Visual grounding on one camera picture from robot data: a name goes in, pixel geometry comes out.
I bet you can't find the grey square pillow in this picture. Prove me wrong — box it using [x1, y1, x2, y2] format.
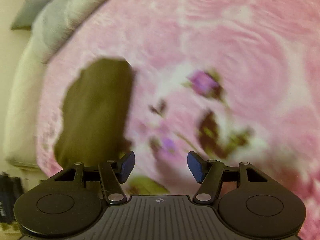
[10, 0, 51, 30]

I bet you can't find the grey and cream duvet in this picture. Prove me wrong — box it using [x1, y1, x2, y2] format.
[31, 0, 106, 62]

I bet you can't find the olive green shirt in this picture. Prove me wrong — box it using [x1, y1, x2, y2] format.
[54, 58, 135, 168]

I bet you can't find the stack of dark folded clothes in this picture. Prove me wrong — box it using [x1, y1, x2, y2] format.
[1, 172, 24, 231]

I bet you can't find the pink floral bed blanket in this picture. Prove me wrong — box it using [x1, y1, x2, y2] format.
[36, 0, 319, 239]

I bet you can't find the white quilted headboard cushion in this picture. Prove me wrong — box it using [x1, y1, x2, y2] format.
[3, 37, 46, 169]

